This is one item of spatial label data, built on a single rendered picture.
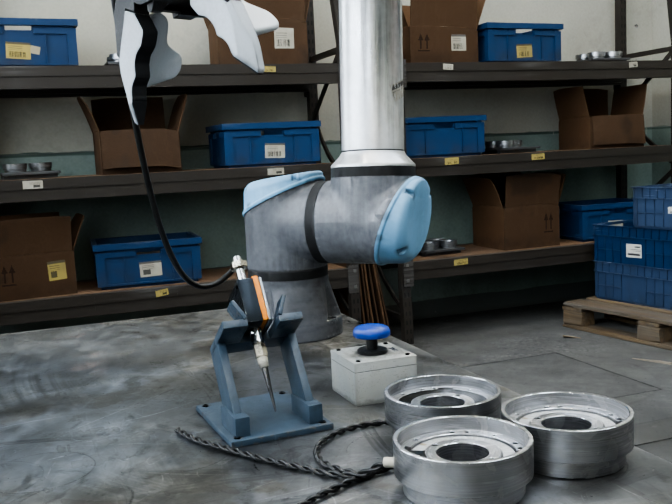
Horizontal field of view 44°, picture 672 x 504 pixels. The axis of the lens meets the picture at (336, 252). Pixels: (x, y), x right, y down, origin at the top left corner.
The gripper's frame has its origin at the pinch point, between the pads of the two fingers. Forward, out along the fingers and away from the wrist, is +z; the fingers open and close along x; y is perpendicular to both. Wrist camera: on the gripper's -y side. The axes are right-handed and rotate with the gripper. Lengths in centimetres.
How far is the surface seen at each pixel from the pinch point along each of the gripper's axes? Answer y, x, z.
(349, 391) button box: 20.1, 7.7, 28.6
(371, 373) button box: 20.9, 4.9, 27.0
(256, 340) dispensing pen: 10.7, 9.7, 20.8
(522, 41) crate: 396, 155, -76
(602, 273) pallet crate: 412, 145, 62
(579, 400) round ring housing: 22.1, -16.4, 31.2
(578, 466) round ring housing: 13.4, -19.4, 34.0
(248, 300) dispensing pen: 10.9, 9.8, 16.9
